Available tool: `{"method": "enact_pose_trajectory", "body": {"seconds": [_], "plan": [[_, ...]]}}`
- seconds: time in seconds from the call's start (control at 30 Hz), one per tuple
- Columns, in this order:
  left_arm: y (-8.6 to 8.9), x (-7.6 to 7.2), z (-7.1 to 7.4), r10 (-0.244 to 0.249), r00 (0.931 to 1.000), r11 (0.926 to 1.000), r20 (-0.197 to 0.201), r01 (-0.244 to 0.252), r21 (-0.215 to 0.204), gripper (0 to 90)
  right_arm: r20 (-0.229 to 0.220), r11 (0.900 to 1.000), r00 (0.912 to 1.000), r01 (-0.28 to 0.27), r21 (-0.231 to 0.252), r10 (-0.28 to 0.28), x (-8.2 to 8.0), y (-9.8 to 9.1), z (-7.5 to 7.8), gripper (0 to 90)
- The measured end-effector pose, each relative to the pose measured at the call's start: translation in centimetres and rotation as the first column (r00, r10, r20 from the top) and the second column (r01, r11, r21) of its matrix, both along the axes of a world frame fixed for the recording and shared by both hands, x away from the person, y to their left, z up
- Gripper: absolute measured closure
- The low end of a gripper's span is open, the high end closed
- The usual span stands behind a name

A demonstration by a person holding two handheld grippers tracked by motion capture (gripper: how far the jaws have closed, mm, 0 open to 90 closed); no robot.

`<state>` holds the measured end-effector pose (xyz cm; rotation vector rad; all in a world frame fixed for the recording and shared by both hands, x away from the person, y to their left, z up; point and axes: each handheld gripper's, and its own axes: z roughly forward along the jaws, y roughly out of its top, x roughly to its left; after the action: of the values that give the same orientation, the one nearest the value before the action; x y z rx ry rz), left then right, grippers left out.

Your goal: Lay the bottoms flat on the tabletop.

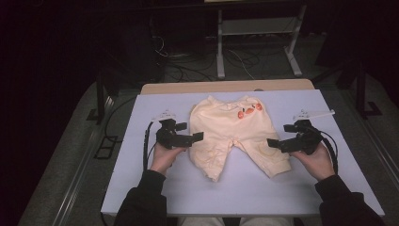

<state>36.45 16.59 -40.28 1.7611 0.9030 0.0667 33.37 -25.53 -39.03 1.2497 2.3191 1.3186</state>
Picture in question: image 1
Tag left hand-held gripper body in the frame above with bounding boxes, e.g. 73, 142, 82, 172
151, 108, 193, 151

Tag aluminium floor rail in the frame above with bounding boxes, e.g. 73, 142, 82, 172
342, 89, 399, 178
51, 95, 116, 226

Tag tangle of black floor cables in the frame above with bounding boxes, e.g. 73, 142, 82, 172
152, 35, 220, 83

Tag wooden table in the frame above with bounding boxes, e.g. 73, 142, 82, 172
139, 78, 315, 95

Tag white floor cable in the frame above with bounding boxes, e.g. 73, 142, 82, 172
228, 49, 256, 80

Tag white metal stand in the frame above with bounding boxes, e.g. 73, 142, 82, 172
215, 4, 308, 79

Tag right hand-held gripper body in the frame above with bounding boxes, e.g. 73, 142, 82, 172
293, 108, 336, 156

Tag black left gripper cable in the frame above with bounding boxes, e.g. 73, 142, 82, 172
142, 121, 158, 172

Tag black metal stand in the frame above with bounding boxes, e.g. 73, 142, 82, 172
313, 58, 383, 120
86, 74, 115, 125

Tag cream baby pants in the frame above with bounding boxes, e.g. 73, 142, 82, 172
187, 94, 293, 183

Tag person's left hand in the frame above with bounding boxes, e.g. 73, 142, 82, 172
150, 142, 188, 176

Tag person's right hand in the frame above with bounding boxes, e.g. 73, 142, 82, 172
290, 142, 336, 182

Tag black floor cable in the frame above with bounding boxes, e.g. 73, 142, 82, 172
104, 95, 137, 144

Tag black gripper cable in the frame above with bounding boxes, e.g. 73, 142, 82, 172
142, 121, 158, 172
317, 129, 340, 175

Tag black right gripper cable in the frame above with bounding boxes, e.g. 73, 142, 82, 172
317, 129, 340, 175

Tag pale lilac board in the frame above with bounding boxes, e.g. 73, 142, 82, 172
101, 89, 386, 218

